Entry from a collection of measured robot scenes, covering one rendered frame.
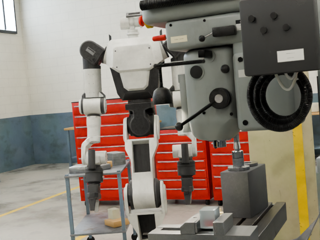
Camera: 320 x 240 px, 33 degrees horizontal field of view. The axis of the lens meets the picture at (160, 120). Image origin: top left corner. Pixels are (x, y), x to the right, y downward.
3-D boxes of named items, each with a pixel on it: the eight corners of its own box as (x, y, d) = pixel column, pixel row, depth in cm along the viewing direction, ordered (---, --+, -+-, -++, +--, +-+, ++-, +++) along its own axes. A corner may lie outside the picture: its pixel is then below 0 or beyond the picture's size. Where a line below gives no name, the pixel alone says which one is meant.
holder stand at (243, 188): (223, 217, 221) (219, 169, 220) (242, 205, 240) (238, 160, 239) (251, 218, 215) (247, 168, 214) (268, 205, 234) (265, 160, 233)
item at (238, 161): (242, 167, 219) (241, 154, 219) (231, 167, 221) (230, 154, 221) (245, 165, 223) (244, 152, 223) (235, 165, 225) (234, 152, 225)
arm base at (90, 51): (82, 62, 281) (87, 41, 280) (105, 69, 280) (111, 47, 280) (75, 60, 266) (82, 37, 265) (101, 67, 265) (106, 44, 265)
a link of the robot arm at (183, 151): (174, 167, 271) (173, 145, 272) (195, 166, 270) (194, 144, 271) (172, 167, 259) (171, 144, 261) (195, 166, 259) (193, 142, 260)
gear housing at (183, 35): (165, 51, 184) (163, 21, 184) (190, 53, 206) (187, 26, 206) (263, 39, 171) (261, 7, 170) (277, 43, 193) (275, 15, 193)
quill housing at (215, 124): (185, 143, 186) (177, 50, 184) (204, 136, 205) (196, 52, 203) (239, 140, 179) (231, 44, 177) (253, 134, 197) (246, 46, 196)
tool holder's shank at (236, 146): (240, 151, 220) (237, 124, 219) (232, 151, 221) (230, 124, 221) (242, 150, 223) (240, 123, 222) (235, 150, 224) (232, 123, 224)
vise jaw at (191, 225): (180, 234, 175) (179, 222, 175) (192, 224, 187) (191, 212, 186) (197, 234, 173) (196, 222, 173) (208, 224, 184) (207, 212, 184)
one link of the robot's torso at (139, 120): (134, 133, 293) (131, 101, 292) (158, 131, 292) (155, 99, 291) (127, 138, 265) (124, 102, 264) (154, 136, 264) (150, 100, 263)
